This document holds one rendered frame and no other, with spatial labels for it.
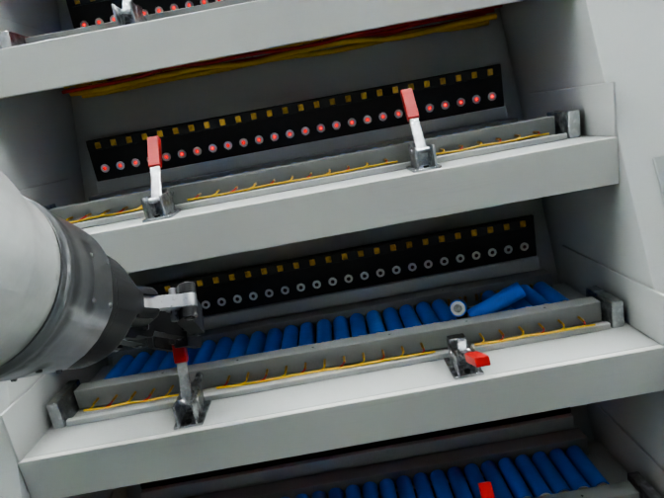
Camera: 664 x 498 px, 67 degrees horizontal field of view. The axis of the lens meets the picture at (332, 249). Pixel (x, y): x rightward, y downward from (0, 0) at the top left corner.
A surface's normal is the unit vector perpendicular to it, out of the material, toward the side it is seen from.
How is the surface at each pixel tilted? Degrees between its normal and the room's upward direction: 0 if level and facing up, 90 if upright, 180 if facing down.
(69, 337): 132
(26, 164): 90
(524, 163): 109
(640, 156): 90
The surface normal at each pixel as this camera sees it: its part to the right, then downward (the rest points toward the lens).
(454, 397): 0.04, 0.24
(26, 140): 0.98, -0.18
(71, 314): 0.96, 0.26
